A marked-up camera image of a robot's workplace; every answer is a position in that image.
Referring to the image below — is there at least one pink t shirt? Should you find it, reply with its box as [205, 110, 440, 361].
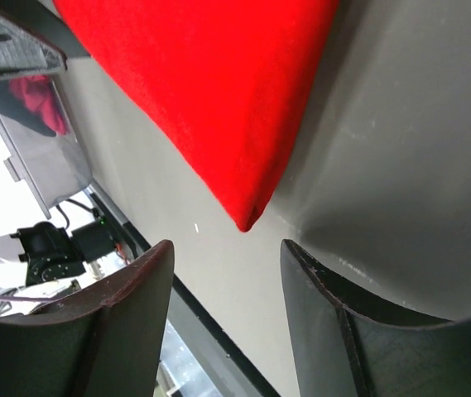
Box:
[8, 75, 69, 136]

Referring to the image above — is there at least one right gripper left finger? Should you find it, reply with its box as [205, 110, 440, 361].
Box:
[0, 240, 175, 396]

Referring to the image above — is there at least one red t shirt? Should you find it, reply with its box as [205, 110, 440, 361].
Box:
[55, 1, 338, 232]

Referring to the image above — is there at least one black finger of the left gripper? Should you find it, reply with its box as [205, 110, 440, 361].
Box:
[0, 0, 89, 80]

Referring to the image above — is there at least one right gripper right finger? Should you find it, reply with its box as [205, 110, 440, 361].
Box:
[280, 240, 471, 396]

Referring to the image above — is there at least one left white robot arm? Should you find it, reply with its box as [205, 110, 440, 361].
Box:
[0, 1, 114, 286]

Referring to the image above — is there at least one clear plastic bin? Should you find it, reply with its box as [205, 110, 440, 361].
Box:
[0, 77, 93, 219]

